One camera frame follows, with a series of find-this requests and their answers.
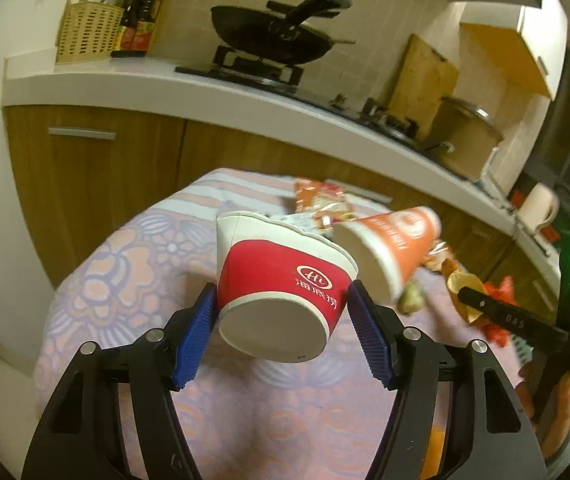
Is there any black wok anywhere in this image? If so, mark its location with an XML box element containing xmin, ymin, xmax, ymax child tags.
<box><xmin>210</xmin><ymin>0</ymin><xmax>358</xmax><ymax>67</ymax></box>

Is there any white kettle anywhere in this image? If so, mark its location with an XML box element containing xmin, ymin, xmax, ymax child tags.
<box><xmin>517</xmin><ymin>182</ymin><xmax>560</xmax><ymax>236</ymax></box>

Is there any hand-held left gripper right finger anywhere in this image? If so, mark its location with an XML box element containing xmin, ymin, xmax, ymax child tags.
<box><xmin>347</xmin><ymin>280</ymin><xmax>548</xmax><ymax>480</ymax></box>

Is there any crumpled foil wrapper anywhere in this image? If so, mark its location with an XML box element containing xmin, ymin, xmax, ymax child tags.
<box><xmin>422</xmin><ymin>240</ymin><xmax>458</xmax><ymax>273</ymax></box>

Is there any white kitchen countertop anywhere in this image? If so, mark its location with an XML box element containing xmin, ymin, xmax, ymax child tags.
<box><xmin>2</xmin><ymin>52</ymin><xmax>560</xmax><ymax>271</ymax></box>

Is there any orange snack packet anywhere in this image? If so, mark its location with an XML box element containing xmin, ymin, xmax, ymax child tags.
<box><xmin>292</xmin><ymin>177</ymin><xmax>358</xmax><ymax>231</ymax></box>

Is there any red plastic wrapper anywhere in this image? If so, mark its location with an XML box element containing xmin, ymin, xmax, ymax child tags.
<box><xmin>482</xmin><ymin>277</ymin><xmax>516</xmax><ymax>348</ymax></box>

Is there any floral striped cloth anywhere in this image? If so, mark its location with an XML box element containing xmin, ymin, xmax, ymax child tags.
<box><xmin>32</xmin><ymin>167</ymin><xmax>540</xmax><ymax>480</ymax></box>

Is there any orange paper cup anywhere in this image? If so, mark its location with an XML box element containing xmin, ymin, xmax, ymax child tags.
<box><xmin>332</xmin><ymin>206</ymin><xmax>442</xmax><ymax>305</ymax></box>

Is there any black gas stove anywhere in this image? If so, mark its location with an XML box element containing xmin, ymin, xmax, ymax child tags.
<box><xmin>175</xmin><ymin>45</ymin><xmax>426</xmax><ymax>151</ymax></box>

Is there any white wall cabinet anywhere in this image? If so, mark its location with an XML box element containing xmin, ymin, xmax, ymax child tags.
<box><xmin>457</xmin><ymin>0</ymin><xmax>568</xmax><ymax>101</ymax></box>

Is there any wooden base cabinet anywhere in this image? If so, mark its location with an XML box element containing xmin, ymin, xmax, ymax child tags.
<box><xmin>4</xmin><ymin>104</ymin><xmax>540</xmax><ymax>311</ymax></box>

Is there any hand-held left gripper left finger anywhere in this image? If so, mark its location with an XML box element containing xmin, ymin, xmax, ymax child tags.
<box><xmin>22</xmin><ymin>282</ymin><xmax>221</xmax><ymax>480</ymax></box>

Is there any red paper cup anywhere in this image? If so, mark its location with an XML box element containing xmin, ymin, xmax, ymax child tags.
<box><xmin>215</xmin><ymin>211</ymin><xmax>360</xmax><ymax>364</ymax></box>

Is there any white sachet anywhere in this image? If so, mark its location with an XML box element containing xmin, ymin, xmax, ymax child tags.
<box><xmin>270</xmin><ymin>212</ymin><xmax>326</xmax><ymax>236</ymax></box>

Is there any yellow plastic basket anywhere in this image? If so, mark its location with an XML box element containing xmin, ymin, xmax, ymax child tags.
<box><xmin>55</xmin><ymin>0</ymin><xmax>126</xmax><ymax>65</ymax></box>

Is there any wooden cutting board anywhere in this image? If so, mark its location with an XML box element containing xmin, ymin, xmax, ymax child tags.
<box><xmin>390</xmin><ymin>34</ymin><xmax>460</xmax><ymax>141</ymax></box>

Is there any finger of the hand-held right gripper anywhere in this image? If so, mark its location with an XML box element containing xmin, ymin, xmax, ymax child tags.
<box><xmin>457</xmin><ymin>286</ymin><xmax>570</xmax><ymax>368</ymax></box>

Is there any black cable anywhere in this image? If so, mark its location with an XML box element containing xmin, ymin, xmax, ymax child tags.
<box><xmin>485</xmin><ymin>170</ymin><xmax>522</xmax><ymax>243</ymax></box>

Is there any person's right hand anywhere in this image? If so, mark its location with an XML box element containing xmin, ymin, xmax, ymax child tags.
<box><xmin>517</xmin><ymin>360</ymin><xmax>570</xmax><ymax>463</ymax></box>

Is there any orange peel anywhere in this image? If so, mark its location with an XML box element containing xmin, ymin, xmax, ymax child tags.
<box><xmin>442</xmin><ymin>257</ymin><xmax>488</xmax><ymax>328</ymax></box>

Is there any steel pot with lid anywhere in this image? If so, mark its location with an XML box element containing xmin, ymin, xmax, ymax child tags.
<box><xmin>422</xmin><ymin>96</ymin><xmax>506</xmax><ymax>183</ymax></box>

